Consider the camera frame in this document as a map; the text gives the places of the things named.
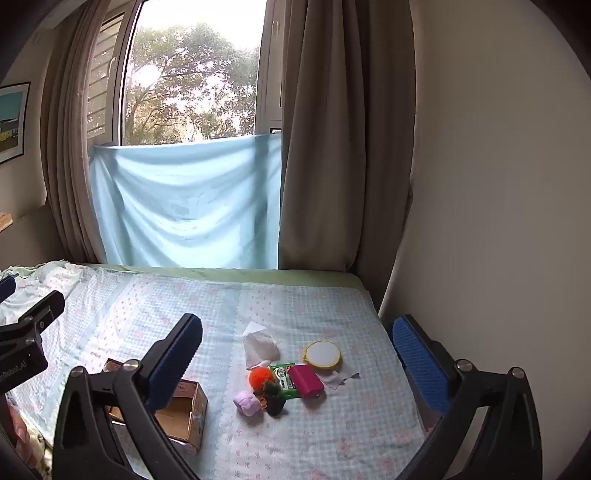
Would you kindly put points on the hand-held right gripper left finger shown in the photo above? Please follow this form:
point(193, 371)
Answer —
point(171, 369)

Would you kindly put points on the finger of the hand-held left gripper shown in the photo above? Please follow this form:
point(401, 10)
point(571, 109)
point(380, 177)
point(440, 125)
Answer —
point(39, 314)
point(6, 287)

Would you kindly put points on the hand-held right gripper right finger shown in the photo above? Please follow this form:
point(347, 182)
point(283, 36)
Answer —
point(420, 364)

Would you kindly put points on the brown cardboard box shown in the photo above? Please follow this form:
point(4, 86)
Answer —
point(184, 415)

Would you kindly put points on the grey cleaning cloth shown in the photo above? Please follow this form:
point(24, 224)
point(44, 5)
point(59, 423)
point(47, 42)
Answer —
point(337, 379)

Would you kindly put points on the wooden shelf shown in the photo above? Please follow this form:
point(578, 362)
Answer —
point(4, 220)

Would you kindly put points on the round yellow-rimmed mirror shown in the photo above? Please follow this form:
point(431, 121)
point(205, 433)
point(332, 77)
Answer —
point(322, 355)

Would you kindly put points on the black scrunchie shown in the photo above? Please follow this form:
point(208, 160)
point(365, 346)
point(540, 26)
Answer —
point(275, 404)

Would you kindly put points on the green wet wipes packet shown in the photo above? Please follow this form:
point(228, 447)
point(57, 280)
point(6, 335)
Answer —
point(284, 376)

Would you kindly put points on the magenta pouch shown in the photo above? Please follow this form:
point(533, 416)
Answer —
point(307, 381)

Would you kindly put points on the checked floral bed blanket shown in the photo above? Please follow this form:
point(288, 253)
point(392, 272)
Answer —
point(300, 314)

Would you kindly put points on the green bed sheet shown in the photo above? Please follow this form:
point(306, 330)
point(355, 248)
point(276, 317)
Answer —
point(277, 275)

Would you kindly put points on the narrow brown curtain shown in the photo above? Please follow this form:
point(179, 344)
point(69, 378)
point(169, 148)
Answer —
point(69, 138)

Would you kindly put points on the light blue hanging cloth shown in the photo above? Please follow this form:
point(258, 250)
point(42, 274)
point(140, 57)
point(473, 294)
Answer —
point(184, 203)

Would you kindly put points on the wide brown curtain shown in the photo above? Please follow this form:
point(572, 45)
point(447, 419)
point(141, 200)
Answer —
point(346, 138)

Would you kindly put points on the window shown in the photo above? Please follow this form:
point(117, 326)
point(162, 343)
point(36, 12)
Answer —
point(194, 78)

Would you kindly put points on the framed wall picture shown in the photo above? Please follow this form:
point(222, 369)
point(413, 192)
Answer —
point(9, 122)

